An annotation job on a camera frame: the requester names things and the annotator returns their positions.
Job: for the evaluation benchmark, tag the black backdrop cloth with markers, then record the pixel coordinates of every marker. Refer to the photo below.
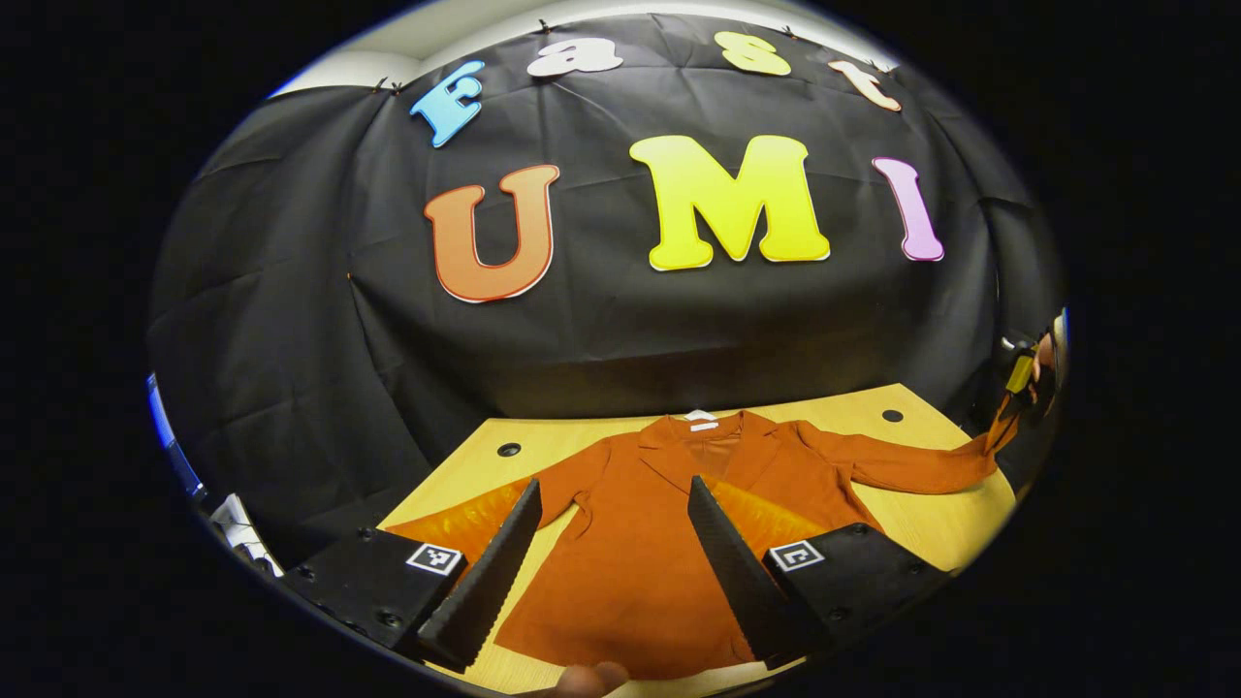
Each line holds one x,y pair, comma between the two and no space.
601,330

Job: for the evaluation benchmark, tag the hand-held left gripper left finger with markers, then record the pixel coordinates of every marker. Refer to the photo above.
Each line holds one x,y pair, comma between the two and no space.
494,582

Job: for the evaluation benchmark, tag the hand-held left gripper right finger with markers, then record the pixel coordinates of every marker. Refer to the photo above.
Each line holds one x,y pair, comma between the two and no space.
742,572

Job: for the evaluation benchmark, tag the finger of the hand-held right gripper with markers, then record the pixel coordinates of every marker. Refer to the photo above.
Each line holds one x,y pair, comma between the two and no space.
1019,373

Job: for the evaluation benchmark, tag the orange button shirt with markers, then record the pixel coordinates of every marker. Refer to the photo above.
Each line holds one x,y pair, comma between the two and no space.
630,562

